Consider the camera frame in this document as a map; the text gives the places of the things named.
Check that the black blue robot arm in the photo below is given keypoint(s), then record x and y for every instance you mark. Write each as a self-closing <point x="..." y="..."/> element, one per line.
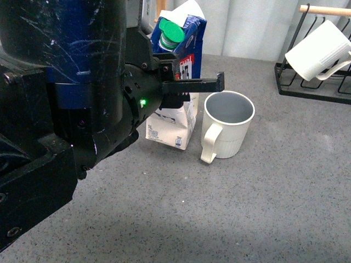
<point x="77" y="80"/>

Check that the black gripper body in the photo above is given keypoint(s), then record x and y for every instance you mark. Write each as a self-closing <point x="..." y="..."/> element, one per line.
<point x="150" y="81"/>

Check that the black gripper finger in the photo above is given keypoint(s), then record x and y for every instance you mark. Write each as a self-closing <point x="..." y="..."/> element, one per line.
<point x="208" y="85"/>

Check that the wooden mug tree stand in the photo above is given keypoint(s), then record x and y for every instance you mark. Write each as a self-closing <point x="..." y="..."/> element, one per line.
<point x="160" y="5"/>

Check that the blue white milk carton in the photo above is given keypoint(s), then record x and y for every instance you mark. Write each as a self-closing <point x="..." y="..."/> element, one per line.
<point x="174" y="126"/>

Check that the black wire mug rack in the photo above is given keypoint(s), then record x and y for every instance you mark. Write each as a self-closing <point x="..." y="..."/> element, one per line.
<point x="337" y="87"/>

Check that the cream mug on rack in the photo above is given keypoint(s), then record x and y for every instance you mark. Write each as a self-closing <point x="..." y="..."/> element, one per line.
<point x="321" y="54"/>

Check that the cream ribbed mug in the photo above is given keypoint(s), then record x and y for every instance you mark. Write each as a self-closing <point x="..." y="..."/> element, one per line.
<point x="226" y="118"/>

